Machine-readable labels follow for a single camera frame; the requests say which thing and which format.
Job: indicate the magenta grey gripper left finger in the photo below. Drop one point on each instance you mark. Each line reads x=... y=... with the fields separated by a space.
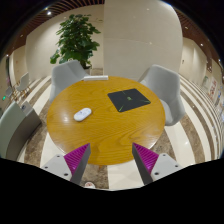
x=71 y=166

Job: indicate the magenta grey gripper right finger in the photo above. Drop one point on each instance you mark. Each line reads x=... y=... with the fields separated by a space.
x=153 y=166

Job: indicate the white computer mouse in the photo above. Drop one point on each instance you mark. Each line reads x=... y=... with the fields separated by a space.
x=82 y=114

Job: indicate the black mouse pad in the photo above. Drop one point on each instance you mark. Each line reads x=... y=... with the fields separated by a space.
x=128 y=99

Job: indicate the round wooden table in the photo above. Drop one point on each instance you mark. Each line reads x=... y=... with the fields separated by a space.
x=110 y=133

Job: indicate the grey chair right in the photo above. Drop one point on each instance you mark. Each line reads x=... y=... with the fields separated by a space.
x=165 y=84

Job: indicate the white box on table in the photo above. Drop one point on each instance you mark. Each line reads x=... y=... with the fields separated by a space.
x=96 y=78

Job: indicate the grey chair left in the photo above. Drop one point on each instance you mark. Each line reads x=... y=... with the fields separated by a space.
x=64 y=75

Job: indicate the distant grey chair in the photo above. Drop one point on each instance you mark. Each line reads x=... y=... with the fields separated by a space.
x=24 y=84

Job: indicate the green potted plant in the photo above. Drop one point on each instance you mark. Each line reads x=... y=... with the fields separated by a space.
x=75 y=41

